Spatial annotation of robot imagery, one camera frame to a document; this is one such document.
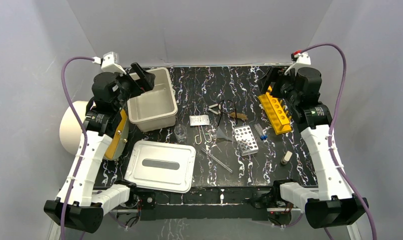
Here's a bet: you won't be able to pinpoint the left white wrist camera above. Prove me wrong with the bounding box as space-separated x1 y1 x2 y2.
92 51 126 74

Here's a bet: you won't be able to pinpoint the purple cable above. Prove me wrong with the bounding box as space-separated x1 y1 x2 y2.
299 43 378 240
59 56 102 240

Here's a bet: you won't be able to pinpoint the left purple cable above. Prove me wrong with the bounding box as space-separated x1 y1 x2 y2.
59 56 102 240

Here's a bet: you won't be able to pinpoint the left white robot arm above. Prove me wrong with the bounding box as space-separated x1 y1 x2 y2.
43 62 156 233

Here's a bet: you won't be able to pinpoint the small glass beaker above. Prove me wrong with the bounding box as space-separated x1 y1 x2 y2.
173 124 187 142

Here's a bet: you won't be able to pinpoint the white clay triangle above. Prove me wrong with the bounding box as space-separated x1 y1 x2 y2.
208 103 221 115

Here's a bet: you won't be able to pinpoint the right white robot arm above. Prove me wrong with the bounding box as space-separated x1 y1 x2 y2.
257 67 368 229

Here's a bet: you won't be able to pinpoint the black wire tripod stand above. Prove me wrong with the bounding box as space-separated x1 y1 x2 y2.
216 99 237 127

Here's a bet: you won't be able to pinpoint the metal perforated tube rack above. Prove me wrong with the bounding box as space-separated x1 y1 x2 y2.
233 125 259 157

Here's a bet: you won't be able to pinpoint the yellow test tube rack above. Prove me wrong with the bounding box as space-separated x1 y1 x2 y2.
258 86 293 135

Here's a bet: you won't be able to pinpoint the beige plastic bin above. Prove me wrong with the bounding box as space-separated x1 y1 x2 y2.
127 67 178 133

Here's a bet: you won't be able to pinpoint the blue capped vial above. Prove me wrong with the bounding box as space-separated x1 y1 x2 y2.
254 123 268 141

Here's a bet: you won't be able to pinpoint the clear plastic funnel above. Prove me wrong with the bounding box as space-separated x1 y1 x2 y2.
216 127 234 142

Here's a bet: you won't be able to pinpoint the metal crucible tongs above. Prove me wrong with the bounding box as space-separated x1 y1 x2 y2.
192 102 212 145

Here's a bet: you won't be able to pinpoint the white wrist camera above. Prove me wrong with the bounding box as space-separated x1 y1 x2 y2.
92 51 126 74
284 50 312 76

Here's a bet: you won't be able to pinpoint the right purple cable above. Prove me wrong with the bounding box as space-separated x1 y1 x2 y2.
299 43 378 240

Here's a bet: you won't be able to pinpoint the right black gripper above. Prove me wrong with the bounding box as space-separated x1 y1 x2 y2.
255 65 300 106

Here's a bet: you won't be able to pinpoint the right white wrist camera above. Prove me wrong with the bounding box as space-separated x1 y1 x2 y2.
284 50 312 76

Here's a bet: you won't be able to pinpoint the white cylindrical centrifuge drum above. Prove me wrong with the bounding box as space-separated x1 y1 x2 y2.
59 100 130 162

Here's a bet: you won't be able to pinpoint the white bin lid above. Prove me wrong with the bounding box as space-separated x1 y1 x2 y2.
123 140 196 194

